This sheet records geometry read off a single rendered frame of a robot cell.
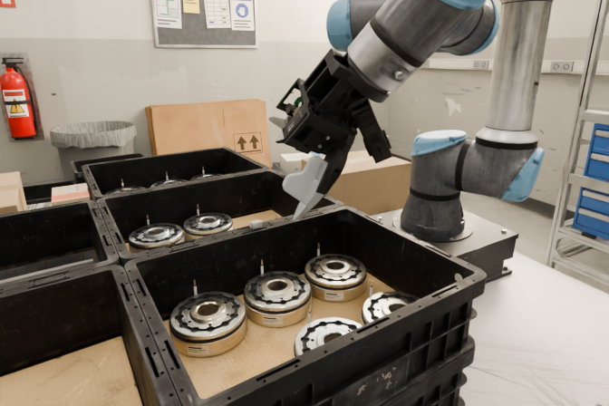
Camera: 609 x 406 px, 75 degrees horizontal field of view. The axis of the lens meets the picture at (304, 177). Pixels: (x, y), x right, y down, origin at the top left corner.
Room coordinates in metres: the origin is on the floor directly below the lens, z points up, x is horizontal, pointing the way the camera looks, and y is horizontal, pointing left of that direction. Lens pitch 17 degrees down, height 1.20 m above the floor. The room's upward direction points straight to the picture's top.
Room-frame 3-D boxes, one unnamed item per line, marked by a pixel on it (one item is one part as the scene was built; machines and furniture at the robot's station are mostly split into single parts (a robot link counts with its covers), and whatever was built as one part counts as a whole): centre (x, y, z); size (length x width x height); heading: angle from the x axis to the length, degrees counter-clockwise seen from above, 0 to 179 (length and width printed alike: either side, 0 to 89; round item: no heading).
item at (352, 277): (0.59, -0.05, 0.86); 0.10 x 0.10 x 0.01
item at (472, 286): (0.47, 0.00, 0.92); 0.40 x 0.30 x 0.02; 123
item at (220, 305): (0.47, 0.13, 0.86); 0.05 x 0.05 x 0.01
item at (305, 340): (0.41, -0.04, 0.86); 0.10 x 0.10 x 0.01
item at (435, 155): (0.89, -0.31, 0.97); 0.13 x 0.12 x 0.14; 53
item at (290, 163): (1.63, -0.01, 0.75); 0.20 x 0.12 x 0.09; 107
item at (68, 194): (1.23, 0.76, 0.74); 0.16 x 0.12 x 0.07; 31
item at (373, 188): (1.30, -0.17, 0.78); 0.30 x 0.22 x 0.16; 118
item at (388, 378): (0.47, 0.00, 0.87); 0.40 x 0.30 x 0.11; 123
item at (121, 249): (0.72, 0.17, 0.92); 0.40 x 0.30 x 0.02; 123
